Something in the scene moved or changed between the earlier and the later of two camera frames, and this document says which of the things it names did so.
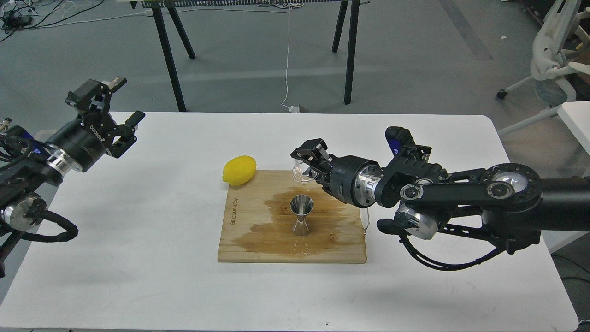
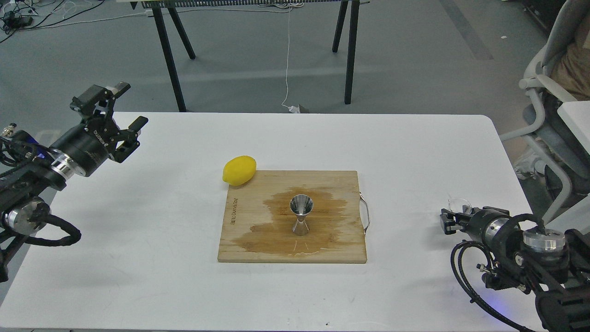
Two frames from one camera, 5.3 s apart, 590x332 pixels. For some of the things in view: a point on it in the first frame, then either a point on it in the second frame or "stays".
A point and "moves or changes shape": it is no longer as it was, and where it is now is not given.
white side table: x=576 y=115 stays
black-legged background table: x=170 y=4 stays
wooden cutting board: x=275 y=217 stays
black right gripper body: x=352 y=180 to x=474 y=222
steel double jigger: x=301 y=205 stays
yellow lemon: x=239 y=170 stays
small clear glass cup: x=303 y=173 moves or changes shape
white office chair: x=562 y=30 to x=554 y=144
